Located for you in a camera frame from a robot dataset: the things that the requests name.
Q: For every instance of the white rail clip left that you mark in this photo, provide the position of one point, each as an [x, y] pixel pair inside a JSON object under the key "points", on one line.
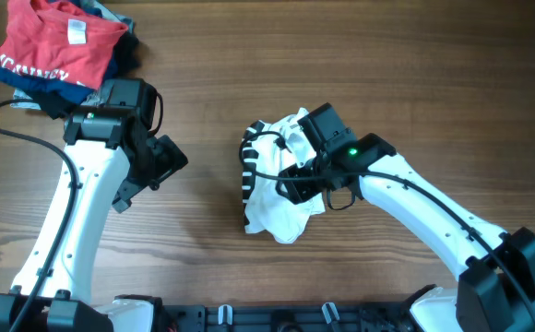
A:
{"points": [[225, 315]]}

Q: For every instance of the black folded garment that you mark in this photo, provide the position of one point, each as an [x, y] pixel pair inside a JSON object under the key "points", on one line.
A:
{"points": [[56, 106]]}

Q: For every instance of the navy blue folded garment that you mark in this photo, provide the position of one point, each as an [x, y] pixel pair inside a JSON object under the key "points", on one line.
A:
{"points": [[60, 88]]}

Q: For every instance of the white rail clip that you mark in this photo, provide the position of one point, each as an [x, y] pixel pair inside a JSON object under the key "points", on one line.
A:
{"points": [[225, 315], [330, 312]]}

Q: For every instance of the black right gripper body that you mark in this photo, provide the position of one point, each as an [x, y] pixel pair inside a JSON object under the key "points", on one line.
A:
{"points": [[296, 183]]}

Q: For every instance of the white t-shirt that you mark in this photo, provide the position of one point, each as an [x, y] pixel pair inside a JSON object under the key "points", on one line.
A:
{"points": [[270, 149]]}

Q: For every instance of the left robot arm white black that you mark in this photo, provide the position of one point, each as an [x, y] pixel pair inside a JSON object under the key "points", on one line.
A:
{"points": [[111, 154]]}

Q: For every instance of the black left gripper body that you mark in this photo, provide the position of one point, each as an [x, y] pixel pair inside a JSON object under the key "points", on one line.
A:
{"points": [[167, 157]]}

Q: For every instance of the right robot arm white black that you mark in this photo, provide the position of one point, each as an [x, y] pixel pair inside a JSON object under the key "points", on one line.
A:
{"points": [[494, 269]]}

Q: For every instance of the grey printed folded garment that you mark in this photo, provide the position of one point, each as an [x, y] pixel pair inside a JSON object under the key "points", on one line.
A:
{"points": [[61, 54]]}

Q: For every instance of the white rail clip right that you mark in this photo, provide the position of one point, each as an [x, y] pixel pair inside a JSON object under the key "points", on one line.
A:
{"points": [[330, 312]]}

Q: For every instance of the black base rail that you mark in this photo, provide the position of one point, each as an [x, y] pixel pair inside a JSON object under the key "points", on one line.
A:
{"points": [[365, 317]]}

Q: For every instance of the red folded t-shirt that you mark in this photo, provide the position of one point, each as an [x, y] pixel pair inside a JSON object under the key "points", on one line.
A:
{"points": [[51, 50]]}

